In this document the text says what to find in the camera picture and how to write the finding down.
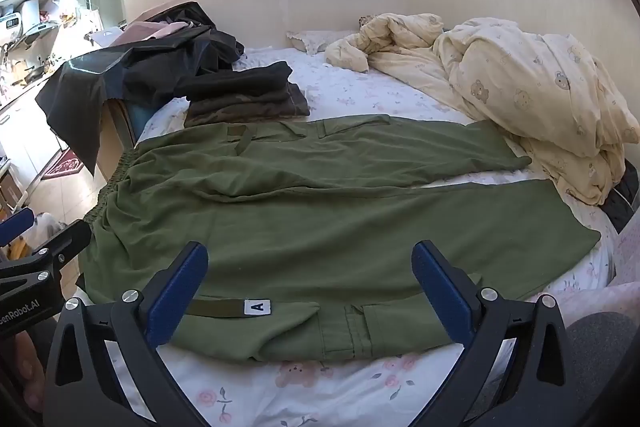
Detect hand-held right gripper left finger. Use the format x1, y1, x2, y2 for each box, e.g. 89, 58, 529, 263
42, 241, 221, 427

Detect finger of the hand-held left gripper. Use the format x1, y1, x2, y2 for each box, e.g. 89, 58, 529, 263
0, 208, 36, 248
0, 221, 93, 296

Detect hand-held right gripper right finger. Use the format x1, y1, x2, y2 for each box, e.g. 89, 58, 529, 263
411, 241, 581, 427

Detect green pants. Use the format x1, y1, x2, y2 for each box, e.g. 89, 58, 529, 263
77, 113, 601, 363

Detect camouflage folded pants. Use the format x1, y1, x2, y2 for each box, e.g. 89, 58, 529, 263
184, 84, 312, 128

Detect person's left hand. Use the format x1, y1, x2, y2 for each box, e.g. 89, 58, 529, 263
7, 332, 48, 413

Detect white plastic bag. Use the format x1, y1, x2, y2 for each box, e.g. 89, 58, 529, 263
25, 212, 68, 258

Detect red floor mat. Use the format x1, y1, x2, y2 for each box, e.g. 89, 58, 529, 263
40, 157, 86, 180

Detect kitchen counter cabinet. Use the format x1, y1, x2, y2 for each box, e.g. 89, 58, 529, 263
0, 72, 71, 188

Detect cardboard box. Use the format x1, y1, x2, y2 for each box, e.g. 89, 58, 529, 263
95, 99, 136, 180

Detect teal box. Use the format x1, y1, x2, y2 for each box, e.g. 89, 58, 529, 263
125, 102, 166, 138

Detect range hood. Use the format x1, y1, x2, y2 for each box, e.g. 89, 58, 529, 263
10, 21, 60, 50

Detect black bag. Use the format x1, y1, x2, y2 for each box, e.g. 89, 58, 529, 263
602, 157, 640, 233

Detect white water heater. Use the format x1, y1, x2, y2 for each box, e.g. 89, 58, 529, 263
0, 0, 40, 48

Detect black cloth pile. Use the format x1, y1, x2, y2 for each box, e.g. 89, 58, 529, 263
35, 1, 247, 172

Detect white floral bedsheet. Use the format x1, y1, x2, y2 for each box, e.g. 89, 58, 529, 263
70, 46, 640, 427

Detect black folded garment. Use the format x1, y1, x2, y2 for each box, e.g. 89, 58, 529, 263
175, 62, 294, 100

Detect cream bear-print quilt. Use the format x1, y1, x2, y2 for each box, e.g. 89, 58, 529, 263
325, 13, 640, 206

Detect pink garment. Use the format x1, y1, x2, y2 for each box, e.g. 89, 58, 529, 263
122, 19, 193, 42

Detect cream pillow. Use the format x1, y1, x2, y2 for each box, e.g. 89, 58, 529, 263
286, 30, 358, 56

